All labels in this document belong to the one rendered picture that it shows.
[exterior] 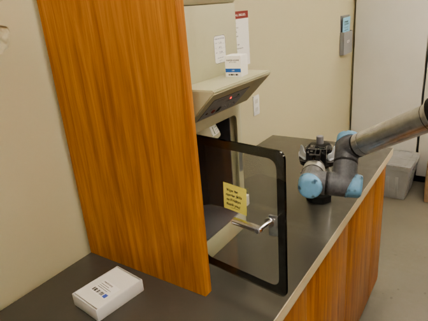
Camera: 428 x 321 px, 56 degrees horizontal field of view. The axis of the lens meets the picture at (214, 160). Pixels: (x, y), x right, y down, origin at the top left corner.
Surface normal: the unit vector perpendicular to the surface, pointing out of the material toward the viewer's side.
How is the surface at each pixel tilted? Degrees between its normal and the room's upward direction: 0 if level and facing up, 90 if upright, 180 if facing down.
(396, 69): 90
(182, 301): 0
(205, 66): 90
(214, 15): 90
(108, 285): 0
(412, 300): 0
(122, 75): 90
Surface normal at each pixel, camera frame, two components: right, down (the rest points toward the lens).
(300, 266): -0.07, -0.93
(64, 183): 0.83, 0.14
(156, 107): -0.55, 0.33
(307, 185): -0.32, 0.38
